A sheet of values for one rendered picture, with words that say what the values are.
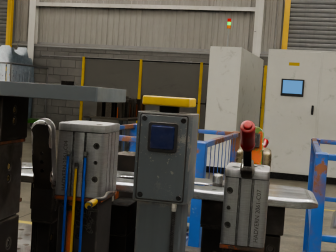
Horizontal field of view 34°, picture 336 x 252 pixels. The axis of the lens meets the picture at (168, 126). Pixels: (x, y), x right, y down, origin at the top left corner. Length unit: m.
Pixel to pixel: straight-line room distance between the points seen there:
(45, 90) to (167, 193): 0.19
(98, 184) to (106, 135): 0.08
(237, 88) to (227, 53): 0.57
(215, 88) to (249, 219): 8.02
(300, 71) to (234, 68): 1.00
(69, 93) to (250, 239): 0.36
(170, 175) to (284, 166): 8.12
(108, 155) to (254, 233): 0.26
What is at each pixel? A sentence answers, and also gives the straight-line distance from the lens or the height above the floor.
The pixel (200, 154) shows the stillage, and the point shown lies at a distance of 2.77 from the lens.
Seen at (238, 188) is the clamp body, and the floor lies 1.03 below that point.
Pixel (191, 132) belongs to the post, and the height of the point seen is 1.12.
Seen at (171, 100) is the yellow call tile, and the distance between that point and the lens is 0.68.
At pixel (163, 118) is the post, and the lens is 0.68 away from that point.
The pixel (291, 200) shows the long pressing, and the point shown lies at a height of 1.00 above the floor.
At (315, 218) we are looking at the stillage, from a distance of 2.71.
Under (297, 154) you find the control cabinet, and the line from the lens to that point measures 8.77.
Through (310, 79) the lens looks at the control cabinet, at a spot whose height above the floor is 1.56.
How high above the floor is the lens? 1.16
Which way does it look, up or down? 3 degrees down
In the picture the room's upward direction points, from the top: 4 degrees clockwise
